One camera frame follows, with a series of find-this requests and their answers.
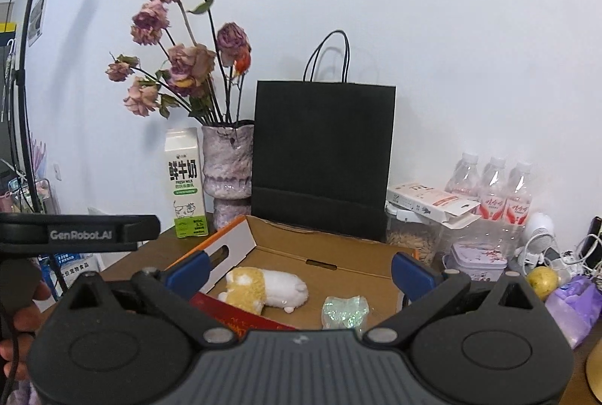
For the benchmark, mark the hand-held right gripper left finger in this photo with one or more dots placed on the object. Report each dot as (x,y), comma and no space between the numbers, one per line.
(188,275)

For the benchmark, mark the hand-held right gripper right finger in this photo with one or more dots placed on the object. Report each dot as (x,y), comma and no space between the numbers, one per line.
(414,275)

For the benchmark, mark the red cardboard box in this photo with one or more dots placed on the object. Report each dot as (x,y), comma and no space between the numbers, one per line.
(329,254)

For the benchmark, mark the person's left hand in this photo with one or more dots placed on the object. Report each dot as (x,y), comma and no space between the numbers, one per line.
(30,315)

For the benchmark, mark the white blue packet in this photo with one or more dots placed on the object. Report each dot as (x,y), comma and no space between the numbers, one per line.
(70,268)

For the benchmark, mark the clear jar of oats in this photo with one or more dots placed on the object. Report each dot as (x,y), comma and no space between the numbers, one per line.
(416,238)

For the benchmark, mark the white printed tin box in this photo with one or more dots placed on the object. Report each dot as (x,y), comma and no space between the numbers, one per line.
(477,261)

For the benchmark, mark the clear storage rack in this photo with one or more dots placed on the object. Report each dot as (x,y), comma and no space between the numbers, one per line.
(23,188)

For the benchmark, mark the clear glitter bag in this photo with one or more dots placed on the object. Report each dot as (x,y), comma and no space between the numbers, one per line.
(343,311)

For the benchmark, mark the white paper carton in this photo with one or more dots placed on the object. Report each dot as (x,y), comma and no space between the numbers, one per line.
(428,198)

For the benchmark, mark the white yellow plush toy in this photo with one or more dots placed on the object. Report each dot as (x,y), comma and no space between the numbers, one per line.
(277,287)

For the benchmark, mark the white green milk carton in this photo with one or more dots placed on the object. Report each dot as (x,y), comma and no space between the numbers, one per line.
(186,179)

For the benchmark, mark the mottled purple ceramic vase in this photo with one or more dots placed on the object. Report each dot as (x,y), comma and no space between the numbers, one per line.
(228,170)

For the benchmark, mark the yellow pear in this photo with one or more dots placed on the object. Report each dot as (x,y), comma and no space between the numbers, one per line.
(542,283)

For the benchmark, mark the white mini fan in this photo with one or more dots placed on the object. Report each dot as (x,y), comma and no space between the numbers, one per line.
(540,236)

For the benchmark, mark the black light stand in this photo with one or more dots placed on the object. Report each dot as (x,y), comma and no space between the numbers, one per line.
(26,104)

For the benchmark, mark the black paper bag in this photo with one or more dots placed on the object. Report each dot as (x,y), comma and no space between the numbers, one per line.
(324,151)

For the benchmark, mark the purple tissue pack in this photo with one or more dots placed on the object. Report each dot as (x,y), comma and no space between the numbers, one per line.
(576,311)

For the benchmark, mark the dried pink rose bouquet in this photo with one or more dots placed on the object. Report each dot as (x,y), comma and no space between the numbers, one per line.
(188,57)

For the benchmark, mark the yellow round mat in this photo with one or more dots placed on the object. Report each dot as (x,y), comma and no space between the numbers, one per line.
(595,377)

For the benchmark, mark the white wall socket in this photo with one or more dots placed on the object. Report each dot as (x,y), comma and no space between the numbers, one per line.
(58,171)

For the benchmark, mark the wall picture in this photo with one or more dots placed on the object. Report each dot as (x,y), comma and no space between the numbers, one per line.
(37,15)

